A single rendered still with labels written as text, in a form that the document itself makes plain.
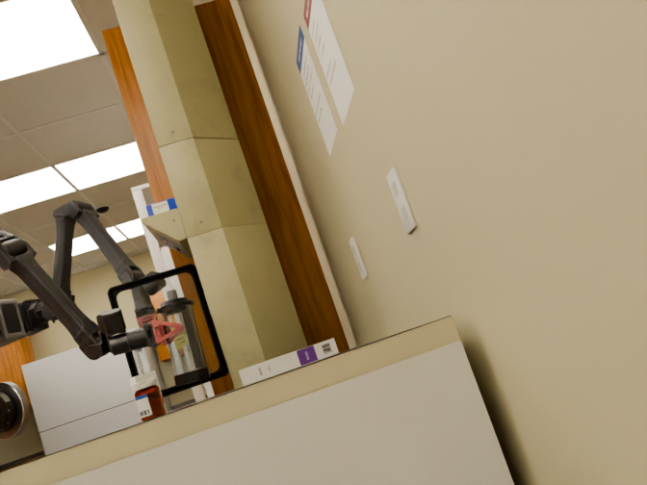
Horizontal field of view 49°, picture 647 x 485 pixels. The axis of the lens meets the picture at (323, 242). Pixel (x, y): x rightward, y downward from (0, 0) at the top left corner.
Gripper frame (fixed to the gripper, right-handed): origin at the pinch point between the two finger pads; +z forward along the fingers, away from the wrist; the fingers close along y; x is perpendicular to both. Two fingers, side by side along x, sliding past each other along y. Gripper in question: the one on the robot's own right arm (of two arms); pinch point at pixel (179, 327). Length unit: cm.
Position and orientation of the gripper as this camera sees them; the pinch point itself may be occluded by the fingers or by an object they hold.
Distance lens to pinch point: 207.9
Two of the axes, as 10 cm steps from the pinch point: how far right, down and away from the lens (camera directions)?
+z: 9.6, -2.5, 1.3
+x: 2.7, 9.5, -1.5
